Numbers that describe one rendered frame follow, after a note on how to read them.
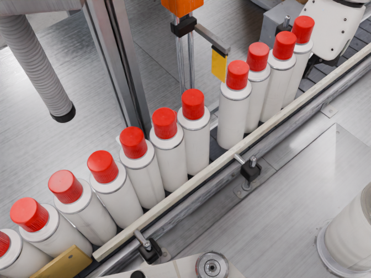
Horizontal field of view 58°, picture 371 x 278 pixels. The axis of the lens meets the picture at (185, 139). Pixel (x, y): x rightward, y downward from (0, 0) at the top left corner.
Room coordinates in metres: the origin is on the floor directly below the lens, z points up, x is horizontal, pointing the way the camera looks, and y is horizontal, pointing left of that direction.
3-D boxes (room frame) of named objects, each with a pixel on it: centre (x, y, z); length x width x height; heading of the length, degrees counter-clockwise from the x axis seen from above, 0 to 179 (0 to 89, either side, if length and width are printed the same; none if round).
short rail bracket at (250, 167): (0.27, -0.11, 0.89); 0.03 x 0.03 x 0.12; 35
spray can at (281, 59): (0.41, -0.17, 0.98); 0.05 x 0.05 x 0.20
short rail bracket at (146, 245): (0.16, 0.08, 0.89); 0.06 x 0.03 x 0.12; 35
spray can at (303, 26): (0.45, -0.21, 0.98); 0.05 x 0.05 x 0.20
